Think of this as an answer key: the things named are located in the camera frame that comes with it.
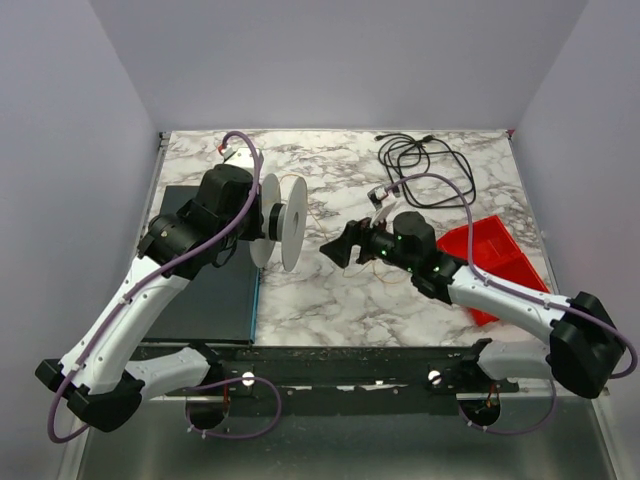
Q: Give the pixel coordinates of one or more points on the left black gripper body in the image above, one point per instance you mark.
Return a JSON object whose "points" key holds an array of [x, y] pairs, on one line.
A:
{"points": [[255, 215]]}

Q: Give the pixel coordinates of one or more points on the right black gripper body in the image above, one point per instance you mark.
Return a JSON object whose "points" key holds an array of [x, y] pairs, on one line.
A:
{"points": [[360, 242]]}

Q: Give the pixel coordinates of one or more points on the grey cable spool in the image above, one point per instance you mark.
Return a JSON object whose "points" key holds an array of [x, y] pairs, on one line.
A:
{"points": [[283, 222]]}

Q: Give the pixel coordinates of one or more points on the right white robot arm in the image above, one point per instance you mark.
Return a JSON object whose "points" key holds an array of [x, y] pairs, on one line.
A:
{"points": [[576, 343]]}

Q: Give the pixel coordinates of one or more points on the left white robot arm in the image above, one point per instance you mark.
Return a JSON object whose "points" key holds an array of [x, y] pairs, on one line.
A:
{"points": [[98, 380]]}

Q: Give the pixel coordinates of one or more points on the black flat box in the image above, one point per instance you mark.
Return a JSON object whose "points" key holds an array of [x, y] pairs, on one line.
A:
{"points": [[219, 305]]}

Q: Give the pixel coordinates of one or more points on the red plastic tray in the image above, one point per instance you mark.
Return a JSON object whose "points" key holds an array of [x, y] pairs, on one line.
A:
{"points": [[496, 252]]}

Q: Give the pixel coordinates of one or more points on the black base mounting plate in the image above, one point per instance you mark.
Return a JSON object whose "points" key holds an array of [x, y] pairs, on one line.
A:
{"points": [[349, 381]]}

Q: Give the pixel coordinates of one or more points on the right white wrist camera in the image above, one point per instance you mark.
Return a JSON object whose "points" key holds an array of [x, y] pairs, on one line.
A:
{"points": [[383, 201]]}

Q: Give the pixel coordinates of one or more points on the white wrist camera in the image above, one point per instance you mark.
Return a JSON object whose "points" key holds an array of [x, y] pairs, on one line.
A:
{"points": [[383, 201], [241, 157]]}

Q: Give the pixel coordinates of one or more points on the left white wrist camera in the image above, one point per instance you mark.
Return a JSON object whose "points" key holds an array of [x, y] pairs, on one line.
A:
{"points": [[241, 157]]}

